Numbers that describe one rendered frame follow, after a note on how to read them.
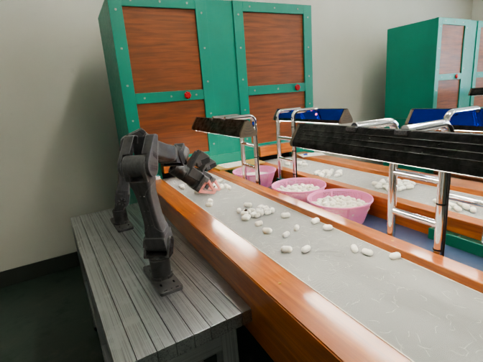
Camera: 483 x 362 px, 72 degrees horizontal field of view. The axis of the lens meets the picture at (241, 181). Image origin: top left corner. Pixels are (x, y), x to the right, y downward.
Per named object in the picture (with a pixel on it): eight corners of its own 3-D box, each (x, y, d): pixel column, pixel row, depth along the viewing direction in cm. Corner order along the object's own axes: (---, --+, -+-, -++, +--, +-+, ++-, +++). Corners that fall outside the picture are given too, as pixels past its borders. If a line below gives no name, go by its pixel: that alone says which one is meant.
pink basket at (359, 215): (338, 237, 123) (338, 212, 121) (295, 217, 146) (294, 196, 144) (387, 220, 135) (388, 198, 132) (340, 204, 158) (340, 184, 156)
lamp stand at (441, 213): (401, 306, 82) (410, 126, 71) (342, 271, 100) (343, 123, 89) (448, 282, 91) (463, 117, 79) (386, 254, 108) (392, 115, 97)
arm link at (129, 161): (155, 243, 109) (129, 151, 93) (175, 243, 107) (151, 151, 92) (148, 256, 103) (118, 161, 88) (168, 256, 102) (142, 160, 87)
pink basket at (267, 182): (270, 192, 186) (269, 175, 184) (227, 190, 196) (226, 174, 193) (281, 179, 210) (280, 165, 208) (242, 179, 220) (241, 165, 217)
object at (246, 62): (134, 168, 197) (106, -8, 173) (121, 156, 245) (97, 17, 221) (314, 139, 255) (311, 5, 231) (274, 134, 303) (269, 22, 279)
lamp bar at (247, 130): (240, 138, 138) (239, 121, 137) (191, 130, 192) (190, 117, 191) (256, 136, 142) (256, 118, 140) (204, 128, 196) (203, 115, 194)
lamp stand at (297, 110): (296, 191, 184) (293, 109, 173) (276, 184, 201) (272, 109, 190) (323, 184, 192) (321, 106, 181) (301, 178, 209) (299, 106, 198)
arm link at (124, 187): (128, 204, 157) (134, 136, 152) (129, 208, 151) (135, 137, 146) (114, 203, 155) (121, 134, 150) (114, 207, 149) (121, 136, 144)
